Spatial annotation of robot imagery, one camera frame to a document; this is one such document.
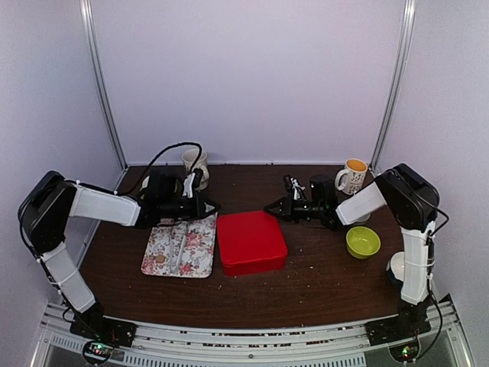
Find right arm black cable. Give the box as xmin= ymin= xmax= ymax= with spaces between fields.
xmin=414 ymin=171 xmax=451 ymax=362

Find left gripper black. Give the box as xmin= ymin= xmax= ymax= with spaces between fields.
xmin=159 ymin=193 xmax=221 ymax=222

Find metal tongs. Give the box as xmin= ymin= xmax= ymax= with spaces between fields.
xmin=170 ymin=222 xmax=189 ymax=274

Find left aluminium frame post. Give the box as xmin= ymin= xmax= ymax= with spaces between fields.
xmin=79 ymin=0 xmax=128 ymax=170

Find aluminium frame post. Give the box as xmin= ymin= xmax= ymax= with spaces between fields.
xmin=79 ymin=0 xmax=128 ymax=170
xmin=370 ymin=0 xmax=417 ymax=174

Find dark blue white bowl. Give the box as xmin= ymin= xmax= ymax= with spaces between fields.
xmin=386 ymin=252 xmax=404 ymax=289

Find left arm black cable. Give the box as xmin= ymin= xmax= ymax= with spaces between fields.
xmin=17 ymin=141 xmax=203 ymax=245

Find lime green bowl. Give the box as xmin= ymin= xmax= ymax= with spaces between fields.
xmin=345 ymin=226 xmax=381 ymax=259

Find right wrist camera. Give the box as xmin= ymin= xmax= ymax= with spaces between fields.
xmin=283 ymin=175 xmax=306 ymax=200

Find white mug orange inside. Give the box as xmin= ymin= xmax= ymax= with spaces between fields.
xmin=335 ymin=158 xmax=368 ymax=195

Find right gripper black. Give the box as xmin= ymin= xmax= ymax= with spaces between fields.
xmin=264 ymin=194 xmax=323 ymax=222

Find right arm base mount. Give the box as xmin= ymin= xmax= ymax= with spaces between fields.
xmin=364 ymin=297 xmax=432 ymax=364

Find floral cream mug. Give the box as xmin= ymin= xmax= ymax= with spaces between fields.
xmin=182 ymin=148 xmax=209 ymax=190

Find floral rectangular tray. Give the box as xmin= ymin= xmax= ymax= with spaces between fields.
xmin=141 ymin=213 xmax=217 ymax=279

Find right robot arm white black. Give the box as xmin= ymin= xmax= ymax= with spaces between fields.
xmin=264 ymin=164 xmax=440 ymax=338

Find red box lid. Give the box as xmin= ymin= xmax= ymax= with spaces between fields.
xmin=216 ymin=211 xmax=288 ymax=267

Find green saucer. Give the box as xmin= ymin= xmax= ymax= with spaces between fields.
xmin=140 ymin=176 xmax=179 ymax=197

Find right aluminium frame post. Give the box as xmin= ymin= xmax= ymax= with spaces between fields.
xmin=370 ymin=0 xmax=417 ymax=174

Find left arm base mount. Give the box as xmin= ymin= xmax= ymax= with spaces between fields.
xmin=65 ymin=299 xmax=138 ymax=366

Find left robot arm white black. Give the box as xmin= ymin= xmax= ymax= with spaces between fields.
xmin=18 ymin=167 xmax=221 ymax=339

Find red box base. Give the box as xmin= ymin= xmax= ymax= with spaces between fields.
xmin=222 ymin=257 xmax=287 ymax=277

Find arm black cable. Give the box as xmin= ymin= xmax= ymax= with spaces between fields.
xmin=17 ymin=141 xmax=203 ymax=245
xmin=414 ymin=171 xmax=451 ymax=362

